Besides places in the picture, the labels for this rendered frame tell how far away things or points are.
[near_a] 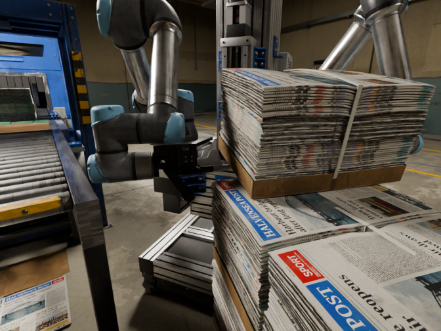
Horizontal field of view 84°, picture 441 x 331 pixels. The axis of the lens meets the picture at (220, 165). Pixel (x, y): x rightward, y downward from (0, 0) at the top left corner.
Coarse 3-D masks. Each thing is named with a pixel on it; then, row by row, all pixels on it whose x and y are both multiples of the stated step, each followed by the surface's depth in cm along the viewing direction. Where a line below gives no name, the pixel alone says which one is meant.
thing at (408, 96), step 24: (312, 72) 66; (336, 72) 64; (360, 72) 64; (384, 96) 47; (408, 96) 48; (384, 120) 49; (408, 120) 51; (360, 144) 51; (384, 144) 53; (408, 144) 55; (360, 168) 54
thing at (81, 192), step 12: (60, 132) 149; (60, 144) 114; (60, 156) 94; (72, 156) 94; (72, 168) 80; (72, 180) 69; (84, 180) 69; (72, 192) 61; (84, 192) 61; (84, 204) 56; (96, 204) 57; (84, 216) 56; (96, 216) 58; (84, 228) 57; (96, 228) 59; (84, 240) 58; (96, 240) 59
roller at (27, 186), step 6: (48, 180) 69; (54, 180) 70; (60, 180) 70; (12, 186) 65; (18, 186) 65; (24, 186) 66; (30, 186) 66; (36, 186) 67; (42, 186) 67; (48, 186) 68; (0, 192) 63; (6, 192) 63; (12, 192) 64
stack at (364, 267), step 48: (240, 192) 54; (336, 192) 53; (384, 192) 53; (240, 240) 45; (288, 240) 38; (336, 240) 37; (384, 240) 37; (432, 240) 36; (240, 288) 48; (288, 288) 30; (336, 288) 28; (384, 288) 28; (432, 288) 28
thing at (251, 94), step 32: (224, 96) 65; (256, 96) 44; (288, 96) 42; (320, 96) 43; (224, 128) 68; (256, 128) 47; (288, 128) 45; (320, 128) 47; (256, 160) 47; (288, 160) 48; (320, 160) 50
